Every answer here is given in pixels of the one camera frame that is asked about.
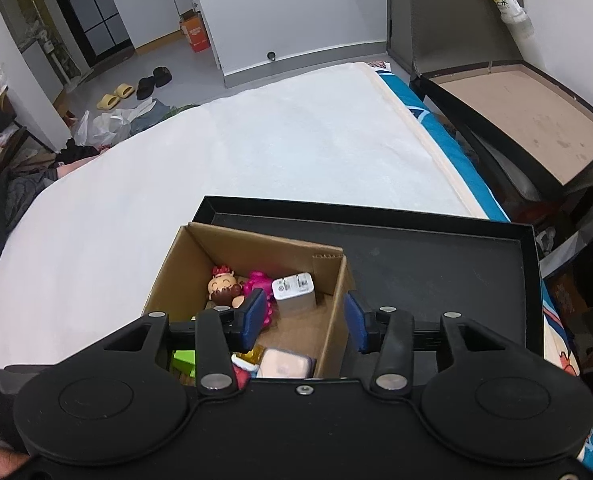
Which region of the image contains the brown-haired doll figurine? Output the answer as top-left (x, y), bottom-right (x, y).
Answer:
top-left (206, 264), bottom-right (242, 307)

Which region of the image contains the small red white figurine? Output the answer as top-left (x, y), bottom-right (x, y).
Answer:
top-left (231, 346), bottom-right (265, 372)

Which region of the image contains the pink doll figurine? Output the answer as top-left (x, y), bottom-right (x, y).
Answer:
top-left (231, 270), bottom-right (278, 331)

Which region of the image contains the yellow white bottle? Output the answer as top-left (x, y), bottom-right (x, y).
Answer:
top-left (482, 0), bottom-right (545, 67)

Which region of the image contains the orange carton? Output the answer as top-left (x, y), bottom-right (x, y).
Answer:
top-left (179, 10), bottom-right (212, 54)

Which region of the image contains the white charger plug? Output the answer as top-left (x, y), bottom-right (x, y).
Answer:
top-left (271, 272), bottom-right (317, 317)

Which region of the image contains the black storage box grey lid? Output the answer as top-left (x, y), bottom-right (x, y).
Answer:
top-left (386, 0), bottom-right (593, 204)

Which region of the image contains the brown cardboard box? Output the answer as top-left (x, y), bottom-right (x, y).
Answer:
top-left (141, 222), bottom-right (357, 381)

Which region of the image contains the black tray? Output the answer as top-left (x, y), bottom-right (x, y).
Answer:
top-left (194, 196), bottom-right (545, 379)

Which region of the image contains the white base cabinet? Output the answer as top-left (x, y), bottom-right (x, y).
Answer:
top-left (109, 0), bottom-right (198, 51)

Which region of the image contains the green toy block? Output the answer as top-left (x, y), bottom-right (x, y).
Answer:
top-left (171, 349), bottom-right (198, 379)

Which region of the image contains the white plastic bag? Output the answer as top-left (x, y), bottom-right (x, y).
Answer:
top-left (71, 109), bottom-right (132, 147)

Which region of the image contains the black framed glass door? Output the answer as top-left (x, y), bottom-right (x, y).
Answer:
top-left (41, 0), bottom-right (135, 59)

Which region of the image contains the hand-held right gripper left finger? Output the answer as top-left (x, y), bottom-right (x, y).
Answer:
top-left (72, 289), bottom-right (268, 396)

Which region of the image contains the lavender charger plug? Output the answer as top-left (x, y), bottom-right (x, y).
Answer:
top-left (256, 347), bottom-right (312, 380)

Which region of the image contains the grey cloth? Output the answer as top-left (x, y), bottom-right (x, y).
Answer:
top-left (126, 100), bottom-right (178, 134)

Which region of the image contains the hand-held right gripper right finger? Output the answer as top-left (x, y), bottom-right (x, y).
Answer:
top-left (343, 290), bottom-right (536, 396)

